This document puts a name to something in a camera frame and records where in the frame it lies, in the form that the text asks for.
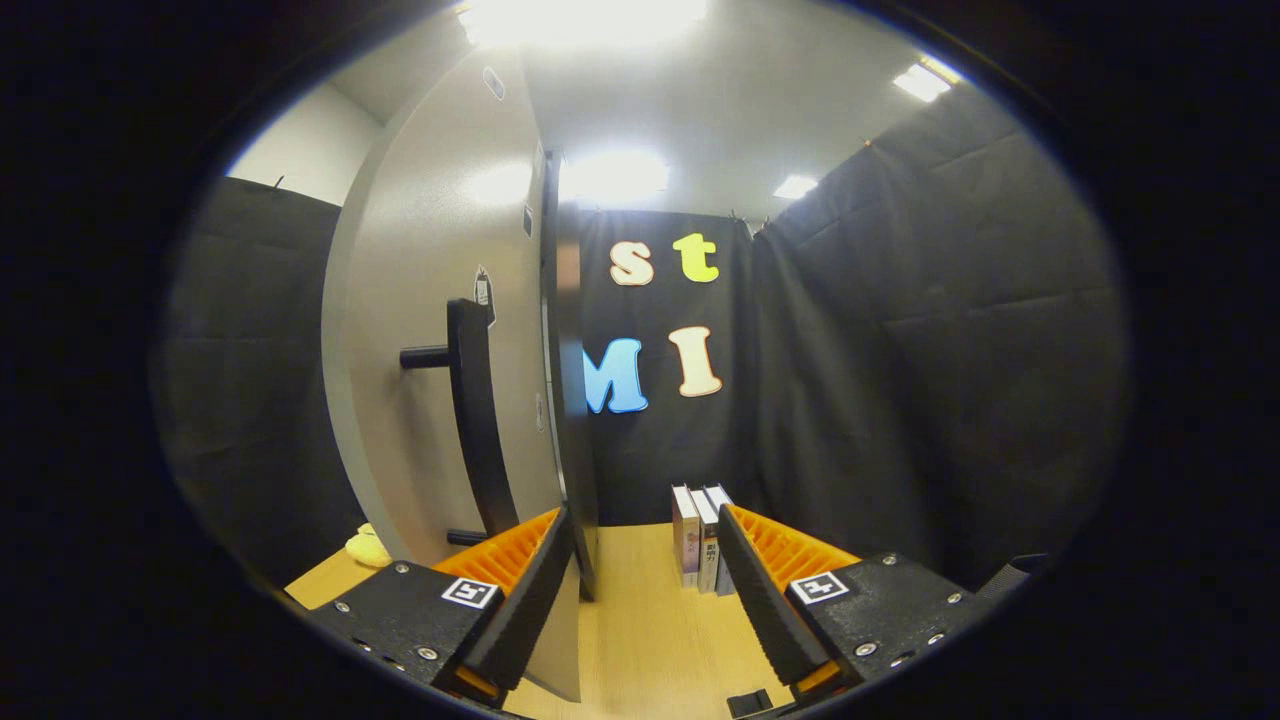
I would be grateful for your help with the dark grey cabinet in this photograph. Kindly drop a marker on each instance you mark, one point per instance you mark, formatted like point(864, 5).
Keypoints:
point(572, 450)

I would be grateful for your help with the bright ceiling light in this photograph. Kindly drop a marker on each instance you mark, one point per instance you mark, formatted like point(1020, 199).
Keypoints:
point(615, 178)

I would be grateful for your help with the small ceiling light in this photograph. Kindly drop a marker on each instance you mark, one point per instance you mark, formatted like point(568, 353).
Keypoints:
point(796, 187)

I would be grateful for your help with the large ceiling light panel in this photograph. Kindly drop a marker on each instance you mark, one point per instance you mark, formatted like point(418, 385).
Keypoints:
point(580, 20)

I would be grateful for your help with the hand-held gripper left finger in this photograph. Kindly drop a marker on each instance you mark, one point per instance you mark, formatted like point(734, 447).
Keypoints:
point(530, 600)

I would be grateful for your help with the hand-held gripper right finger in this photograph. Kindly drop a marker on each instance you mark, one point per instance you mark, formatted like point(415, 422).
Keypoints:
point(765, 600)

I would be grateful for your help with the long ceiling light strip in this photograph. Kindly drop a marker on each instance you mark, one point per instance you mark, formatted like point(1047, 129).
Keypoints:
point(922, 82)

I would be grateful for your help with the yellow plush toy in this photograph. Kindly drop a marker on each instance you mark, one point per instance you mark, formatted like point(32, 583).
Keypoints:
point(368, 548)

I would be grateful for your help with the white book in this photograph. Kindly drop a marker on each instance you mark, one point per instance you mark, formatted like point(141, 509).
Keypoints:
point(685, 540)
point(720, 500)
point(707, 545)

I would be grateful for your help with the beige cabinet door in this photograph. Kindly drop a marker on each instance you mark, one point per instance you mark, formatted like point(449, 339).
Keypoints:
point(420, 250)

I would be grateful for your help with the black backdrop cloth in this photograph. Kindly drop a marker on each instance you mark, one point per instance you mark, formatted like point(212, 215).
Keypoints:
point(900, 350)

